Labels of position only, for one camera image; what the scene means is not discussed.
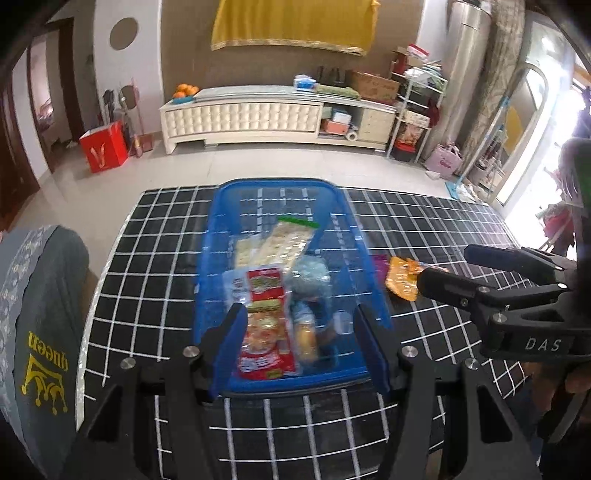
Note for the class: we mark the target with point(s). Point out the cracker packet with white strip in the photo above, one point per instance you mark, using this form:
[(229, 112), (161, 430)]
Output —
[(247, 251)]

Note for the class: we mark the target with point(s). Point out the green folded cloth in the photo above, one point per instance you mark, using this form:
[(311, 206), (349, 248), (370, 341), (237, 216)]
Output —
[(337, 91)]

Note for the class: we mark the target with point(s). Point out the red snack bag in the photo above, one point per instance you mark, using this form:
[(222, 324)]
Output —
[(263, 323)]

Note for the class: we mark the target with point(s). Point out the long orange snack packet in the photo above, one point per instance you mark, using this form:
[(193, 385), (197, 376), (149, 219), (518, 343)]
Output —
[(305, 341)]

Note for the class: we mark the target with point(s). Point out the brown wooden door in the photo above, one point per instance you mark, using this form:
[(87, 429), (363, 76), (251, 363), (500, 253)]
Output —
[(14, 161)]

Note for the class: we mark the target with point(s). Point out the white metal storage rack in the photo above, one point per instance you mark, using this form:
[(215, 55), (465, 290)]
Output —
[(413, 110)]

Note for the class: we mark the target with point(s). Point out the large red box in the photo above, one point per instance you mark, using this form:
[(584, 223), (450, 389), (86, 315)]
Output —
[(104, 147)]

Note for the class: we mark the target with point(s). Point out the orange box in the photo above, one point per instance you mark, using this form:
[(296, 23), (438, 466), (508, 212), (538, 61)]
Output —
[(334, 126)]

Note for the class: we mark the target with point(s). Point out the blue tissue box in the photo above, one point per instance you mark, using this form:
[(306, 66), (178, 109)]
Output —
[(304, 81)]

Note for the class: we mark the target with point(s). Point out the grey cloth yellow crown print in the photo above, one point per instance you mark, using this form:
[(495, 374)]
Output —
[(41, 300)]

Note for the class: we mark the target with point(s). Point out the purple snack packet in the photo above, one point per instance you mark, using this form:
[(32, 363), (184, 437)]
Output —
[(381, 267)]

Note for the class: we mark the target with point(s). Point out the yellow hanging cloth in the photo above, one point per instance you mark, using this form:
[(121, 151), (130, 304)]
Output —
[(295, 23)]

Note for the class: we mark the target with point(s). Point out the white paper roll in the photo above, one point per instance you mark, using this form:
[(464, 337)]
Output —
[(352, 134)]

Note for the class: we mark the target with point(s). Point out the grey patterned curtain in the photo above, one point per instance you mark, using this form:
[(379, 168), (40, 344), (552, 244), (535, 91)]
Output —
[(501, 83)]

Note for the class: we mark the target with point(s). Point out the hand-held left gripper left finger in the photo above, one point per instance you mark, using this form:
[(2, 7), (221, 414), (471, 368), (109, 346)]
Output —
[(231, 341)]

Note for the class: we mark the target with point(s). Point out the pile of oranges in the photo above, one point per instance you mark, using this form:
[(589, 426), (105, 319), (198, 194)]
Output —
[(186, 91)]

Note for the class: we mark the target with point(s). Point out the light blue clear snack packet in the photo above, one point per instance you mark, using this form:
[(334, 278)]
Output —
[(309, 277)]

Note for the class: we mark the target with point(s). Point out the blue plastic basket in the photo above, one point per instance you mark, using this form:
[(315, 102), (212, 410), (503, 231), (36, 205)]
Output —
[(217, 258)]

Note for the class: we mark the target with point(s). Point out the person's right hand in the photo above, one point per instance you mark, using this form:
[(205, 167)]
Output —
[(551, 383)]

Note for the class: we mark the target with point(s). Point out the brown cardboard box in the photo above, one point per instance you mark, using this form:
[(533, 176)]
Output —
[(371, 86)]

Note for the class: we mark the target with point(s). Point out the pink bag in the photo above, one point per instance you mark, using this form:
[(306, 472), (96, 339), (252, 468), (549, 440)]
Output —
[(443, 161)]

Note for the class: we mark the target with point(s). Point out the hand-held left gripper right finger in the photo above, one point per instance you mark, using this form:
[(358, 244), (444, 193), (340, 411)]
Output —
[(374, 350)]

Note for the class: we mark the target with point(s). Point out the black white grid tablecloth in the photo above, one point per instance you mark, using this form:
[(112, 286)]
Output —
[(152, 277)]

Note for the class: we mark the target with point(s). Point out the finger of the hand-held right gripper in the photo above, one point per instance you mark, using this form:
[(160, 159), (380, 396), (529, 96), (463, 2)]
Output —
[(448, 286), (503, 258)]

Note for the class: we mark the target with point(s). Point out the silver standing air conditioner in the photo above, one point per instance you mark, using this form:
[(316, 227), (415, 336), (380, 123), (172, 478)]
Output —
[(464, 69)]

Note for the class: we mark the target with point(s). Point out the white tufted low cabinet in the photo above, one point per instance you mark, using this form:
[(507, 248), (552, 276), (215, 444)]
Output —
[(240, 120)]

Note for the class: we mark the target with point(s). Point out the small orange snack packet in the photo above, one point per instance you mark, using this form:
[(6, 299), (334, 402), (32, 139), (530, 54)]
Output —
[(401, 281)]

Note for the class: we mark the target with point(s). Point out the cracker packet with green ends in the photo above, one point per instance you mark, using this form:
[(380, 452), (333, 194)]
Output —
[(288, 240)]

